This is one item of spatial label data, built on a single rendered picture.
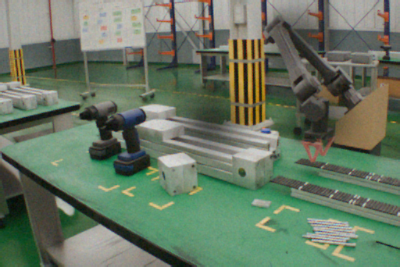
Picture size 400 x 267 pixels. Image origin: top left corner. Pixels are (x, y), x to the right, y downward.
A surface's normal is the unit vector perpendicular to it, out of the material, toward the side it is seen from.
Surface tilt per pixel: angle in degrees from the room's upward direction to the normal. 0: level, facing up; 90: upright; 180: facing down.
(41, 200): 90
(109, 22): 90
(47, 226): 90
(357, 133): 90
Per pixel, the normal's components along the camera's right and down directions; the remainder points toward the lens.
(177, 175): 0.43, 0.23
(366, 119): -0.68, 0.24
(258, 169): 0.72, 0.16
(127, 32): -0.39, 0.28
